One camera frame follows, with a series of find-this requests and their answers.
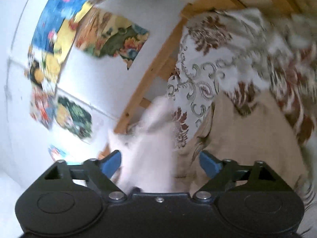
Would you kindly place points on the wooden bed frame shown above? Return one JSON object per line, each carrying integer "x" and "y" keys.
{"x": 158, "y": 61}

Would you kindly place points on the floral patterned bedspread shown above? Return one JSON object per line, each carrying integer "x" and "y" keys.
{"x": 149, "y": 156}

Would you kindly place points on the torn landscape flower poster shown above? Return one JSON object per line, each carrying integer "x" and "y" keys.
{"x": 104, "y": 34}

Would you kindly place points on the anime girl orange poster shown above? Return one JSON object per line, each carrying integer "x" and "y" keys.
{"x": 42, "y": 107}

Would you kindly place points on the curled blue anime poster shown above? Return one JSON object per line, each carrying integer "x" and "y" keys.
{"x": 58, "y": 154}

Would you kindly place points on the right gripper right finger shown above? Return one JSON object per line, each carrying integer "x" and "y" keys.
{"x": 221, "y": 174}

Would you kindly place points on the beige hooded zip jacket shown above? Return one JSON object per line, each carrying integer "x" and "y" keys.
{"x": 262, "y": 135}

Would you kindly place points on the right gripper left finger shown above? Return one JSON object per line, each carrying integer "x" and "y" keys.
{"x": 99, "y": 174}

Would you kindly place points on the anime boy green poster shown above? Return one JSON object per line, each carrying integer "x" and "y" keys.
{"x": 74, "y": 118}

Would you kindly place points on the blue yellow cartoon poster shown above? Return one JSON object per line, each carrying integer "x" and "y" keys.
{"x": 52, "y": 40}

